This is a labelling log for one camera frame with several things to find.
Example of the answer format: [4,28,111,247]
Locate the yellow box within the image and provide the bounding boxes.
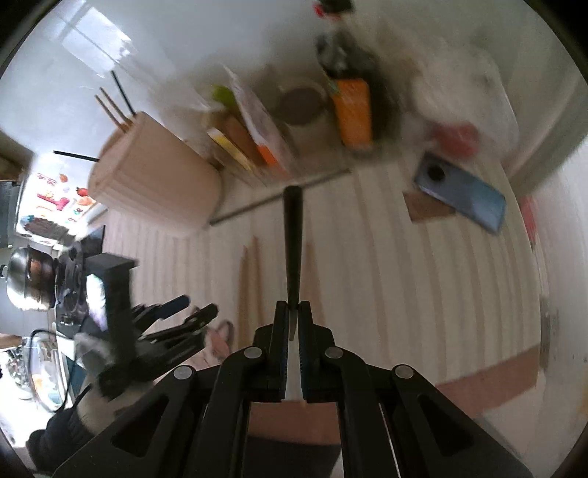
[206,125,259,174]

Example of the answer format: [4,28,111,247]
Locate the set of wooden chopsticks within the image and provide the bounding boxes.
[94,86,325,332]

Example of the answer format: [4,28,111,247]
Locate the blue smartphone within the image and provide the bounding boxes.
[412,151,508,237]

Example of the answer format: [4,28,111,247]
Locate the black cable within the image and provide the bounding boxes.
[28,327,93,415]

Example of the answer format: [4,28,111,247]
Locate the brown card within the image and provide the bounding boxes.
[402,190,459,225]

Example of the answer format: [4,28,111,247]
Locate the red plastic bag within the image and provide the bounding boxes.
[520,194,539,252]

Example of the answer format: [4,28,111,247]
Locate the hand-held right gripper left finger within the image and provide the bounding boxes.
[53,300,291,478]

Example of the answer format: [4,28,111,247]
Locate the steel pot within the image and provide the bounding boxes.
[6,245,59,312]

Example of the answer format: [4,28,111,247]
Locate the white plastic bag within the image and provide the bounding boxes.
[408,36,521,158]

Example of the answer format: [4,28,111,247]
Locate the white packet blue print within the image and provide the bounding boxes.
[222,63,295,153]

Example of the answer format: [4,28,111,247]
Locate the person's left forearm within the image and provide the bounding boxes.
[26,381,135,475]

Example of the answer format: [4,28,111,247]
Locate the red tomato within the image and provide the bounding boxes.
[433,123,479,158]

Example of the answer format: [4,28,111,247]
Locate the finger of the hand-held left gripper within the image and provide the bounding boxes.
[146,302,219,344]
[132,294,192,323]

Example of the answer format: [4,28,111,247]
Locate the black gas stove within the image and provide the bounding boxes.
[52,224,107,332]

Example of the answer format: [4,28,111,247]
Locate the clear plastic bag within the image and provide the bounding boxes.
[183,91,231,153]

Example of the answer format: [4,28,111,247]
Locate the black-cap sauce bottle orange label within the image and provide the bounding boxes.
[320,0,397,153]

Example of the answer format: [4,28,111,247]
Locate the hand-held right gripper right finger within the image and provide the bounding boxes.
[296,300,534,478]

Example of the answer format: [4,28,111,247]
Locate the beige ribbed chopstick holder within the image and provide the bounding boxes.
[87,111,222,238]

